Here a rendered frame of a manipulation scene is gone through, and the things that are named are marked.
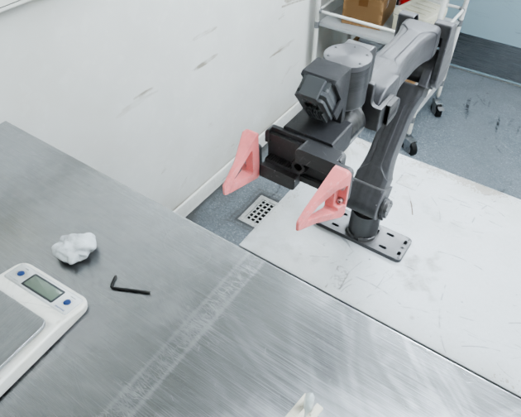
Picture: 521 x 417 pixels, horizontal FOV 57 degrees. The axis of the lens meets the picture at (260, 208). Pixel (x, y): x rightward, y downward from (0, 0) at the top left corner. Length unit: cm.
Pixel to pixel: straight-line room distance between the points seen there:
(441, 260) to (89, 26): 118
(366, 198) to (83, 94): 103
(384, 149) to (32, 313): 69
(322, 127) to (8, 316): 65
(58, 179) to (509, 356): 103
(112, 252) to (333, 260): 46
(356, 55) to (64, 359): 68
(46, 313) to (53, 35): 86
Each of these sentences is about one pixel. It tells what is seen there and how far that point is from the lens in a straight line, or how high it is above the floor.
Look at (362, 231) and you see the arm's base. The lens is 101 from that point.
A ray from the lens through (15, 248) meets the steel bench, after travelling 113.
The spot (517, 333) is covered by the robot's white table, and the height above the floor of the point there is 90.
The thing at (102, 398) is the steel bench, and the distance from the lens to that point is 88.
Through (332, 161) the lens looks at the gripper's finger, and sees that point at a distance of 53.
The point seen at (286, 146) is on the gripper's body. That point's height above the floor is 131.
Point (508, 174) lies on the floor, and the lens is 285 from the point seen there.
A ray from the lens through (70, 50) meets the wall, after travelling 159.
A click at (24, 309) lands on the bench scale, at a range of 96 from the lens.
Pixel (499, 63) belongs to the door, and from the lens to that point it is 360.
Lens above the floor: 167
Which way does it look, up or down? 45 degrees down
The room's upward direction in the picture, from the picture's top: straight up
